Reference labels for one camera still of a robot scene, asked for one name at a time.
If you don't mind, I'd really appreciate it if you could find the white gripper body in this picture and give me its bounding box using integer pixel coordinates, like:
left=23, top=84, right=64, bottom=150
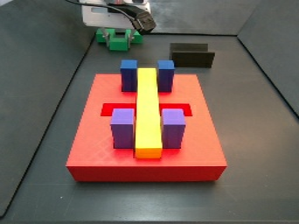
left=79, top=0, right=151, bottom=29

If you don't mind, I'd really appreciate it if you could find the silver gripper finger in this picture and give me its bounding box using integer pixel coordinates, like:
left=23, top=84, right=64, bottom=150
left=100, top=27, right=109, bottom=44
left=125, top=29, right=135, bottom=44

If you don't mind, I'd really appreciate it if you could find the green bridge-shaped object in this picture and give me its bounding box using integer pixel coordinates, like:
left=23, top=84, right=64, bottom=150
left=96, top=28, right=143, bottom=52

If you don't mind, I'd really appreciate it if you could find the black fixture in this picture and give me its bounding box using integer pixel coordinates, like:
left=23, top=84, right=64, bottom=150
left=169, top=43, right=215, bottom=68

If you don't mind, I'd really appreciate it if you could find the red base board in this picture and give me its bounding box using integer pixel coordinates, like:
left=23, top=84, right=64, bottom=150
left=67, top=74, right=227, bottom=182

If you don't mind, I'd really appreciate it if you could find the blue block left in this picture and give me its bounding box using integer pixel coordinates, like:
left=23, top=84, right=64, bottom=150
left=120, top=59, right=137, bottom=92

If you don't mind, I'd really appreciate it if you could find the blue block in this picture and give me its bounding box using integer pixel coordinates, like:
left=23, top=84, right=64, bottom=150
left=157, top=60, right=175, bottom=92
left=120, top=59, right=137, bottom=92

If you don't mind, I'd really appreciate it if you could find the blue block right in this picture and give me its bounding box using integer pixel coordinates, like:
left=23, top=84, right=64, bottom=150
left=157, top=60, right=175, bottom=92

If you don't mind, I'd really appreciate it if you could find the purple block left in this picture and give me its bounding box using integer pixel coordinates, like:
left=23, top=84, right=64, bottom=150
left=109, top=108, right=135, bottom=149

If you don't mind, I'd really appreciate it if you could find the purple block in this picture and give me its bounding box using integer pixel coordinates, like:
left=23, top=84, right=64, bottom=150
left=109, top=108, right=135, bottom=149
left=163, top=108, right=186, bottom=149

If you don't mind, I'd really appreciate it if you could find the purple block right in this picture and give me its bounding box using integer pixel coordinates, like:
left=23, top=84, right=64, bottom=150
left=163, top=108, right=186, bottom=149

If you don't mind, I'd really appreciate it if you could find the yellow long bar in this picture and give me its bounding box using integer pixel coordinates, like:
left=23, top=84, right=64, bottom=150
left=135, top=68, right=163, bottom=158

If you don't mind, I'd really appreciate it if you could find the black cable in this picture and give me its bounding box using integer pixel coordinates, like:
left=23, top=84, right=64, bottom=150
left=64, top=0, right=121, bottom=12

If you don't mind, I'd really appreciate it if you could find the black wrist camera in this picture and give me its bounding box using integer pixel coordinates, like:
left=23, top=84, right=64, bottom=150
left=116, top=5, right=156, bottom=35

